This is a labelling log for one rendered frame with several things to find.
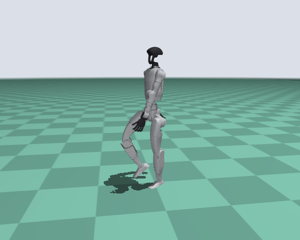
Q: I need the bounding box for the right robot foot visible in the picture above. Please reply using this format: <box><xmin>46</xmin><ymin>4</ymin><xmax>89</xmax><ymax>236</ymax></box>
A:
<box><xmin>133</xmin><ymin>163</ymin><xmax>150</xmax><ymax>178</ymax></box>

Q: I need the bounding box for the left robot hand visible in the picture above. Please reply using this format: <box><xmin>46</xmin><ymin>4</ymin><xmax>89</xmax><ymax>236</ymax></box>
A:
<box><xmin>132</xmin><ymin>112</ymin><xmax>148</xmax><ymax>132</ymax></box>

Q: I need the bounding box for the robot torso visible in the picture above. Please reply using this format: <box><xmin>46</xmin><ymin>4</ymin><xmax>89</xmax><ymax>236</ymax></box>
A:
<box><xmin>144</xmin><ymin>65</ymin><xmax>164</xmax><ymax>122</ymax></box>

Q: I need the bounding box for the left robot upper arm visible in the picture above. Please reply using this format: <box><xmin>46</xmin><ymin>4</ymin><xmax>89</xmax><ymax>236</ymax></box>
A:
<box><xmin>146</xmin><ymin>69</ymin><xmax>166</xmax><ymax>98</ymax></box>

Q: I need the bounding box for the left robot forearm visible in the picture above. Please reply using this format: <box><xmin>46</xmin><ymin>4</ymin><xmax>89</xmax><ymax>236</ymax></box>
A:
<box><xmin>143</xmin><ymin>91</ymin><xmax>156</xmax><ymax>119</ymax></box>

